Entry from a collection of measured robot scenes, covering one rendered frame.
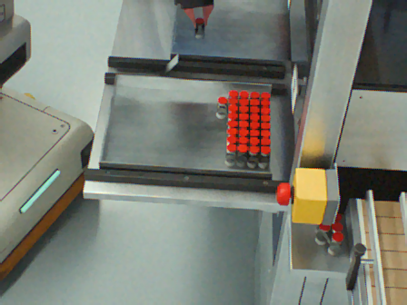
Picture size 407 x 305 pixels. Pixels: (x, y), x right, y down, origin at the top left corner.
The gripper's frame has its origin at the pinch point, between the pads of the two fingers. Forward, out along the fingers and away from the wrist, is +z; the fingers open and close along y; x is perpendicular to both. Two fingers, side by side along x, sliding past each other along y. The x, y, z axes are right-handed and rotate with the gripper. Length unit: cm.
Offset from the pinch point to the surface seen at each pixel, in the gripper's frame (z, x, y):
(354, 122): -12, -50, 21
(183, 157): 8.7, -32.1, -8.4
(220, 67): 7.7, -7.3, 2.9
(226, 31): 9.5, 7.7, 6.5
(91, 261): 92, 8, -43
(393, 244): 9, -61, 27
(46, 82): 88, 95, -57
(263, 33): 10.7, 6.3, 15.1
